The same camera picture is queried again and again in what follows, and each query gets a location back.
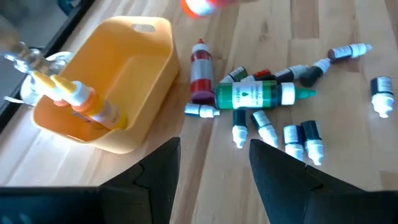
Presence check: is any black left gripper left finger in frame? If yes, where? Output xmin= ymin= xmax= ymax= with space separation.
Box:
xmin=99 ymin=137 xmax=182 ymax=224

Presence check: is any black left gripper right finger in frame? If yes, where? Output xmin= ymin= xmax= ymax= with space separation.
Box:
xmin=249 ymin=139 xmax=363 ymax=224

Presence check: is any large green food colouring bottle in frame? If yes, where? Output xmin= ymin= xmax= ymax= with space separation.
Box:
xmin=214 ymin=80 xmax=317 ymax=110

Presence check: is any large dark red colouring bottle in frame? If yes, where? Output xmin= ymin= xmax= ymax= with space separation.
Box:
xmin=190 ymin=37 xmax=216 ymax=105

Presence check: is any small black dropper bottle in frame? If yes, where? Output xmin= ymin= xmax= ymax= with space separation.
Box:
xmin=298 ymin=57 xmax=331 ymax=88

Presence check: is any small green dropper bottle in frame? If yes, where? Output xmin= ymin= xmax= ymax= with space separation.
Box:
xmin=219 ymin=66 xmax=249 ymax=84

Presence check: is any small dark red dropper bottle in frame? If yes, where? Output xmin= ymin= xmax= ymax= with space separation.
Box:
xmin=326 ymin=42 xmax=373 ymax=64

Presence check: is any large orange-red colouring bottle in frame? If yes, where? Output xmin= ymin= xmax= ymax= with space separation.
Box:
xmin=179 ymin=0 xmax=240 ymax=19

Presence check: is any small blue dropper bottle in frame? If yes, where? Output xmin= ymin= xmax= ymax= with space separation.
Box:
xmin=183 ymin=103 xmax=221 ymax=119

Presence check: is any yellow plastic bin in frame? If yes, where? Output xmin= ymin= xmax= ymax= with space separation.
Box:
xmin=32 ymin=15 xmax=181 ymax=155

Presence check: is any table lamp with white shade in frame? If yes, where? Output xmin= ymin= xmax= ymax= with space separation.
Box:
xmin=0 ymin=15 xmax=75 ymax=107

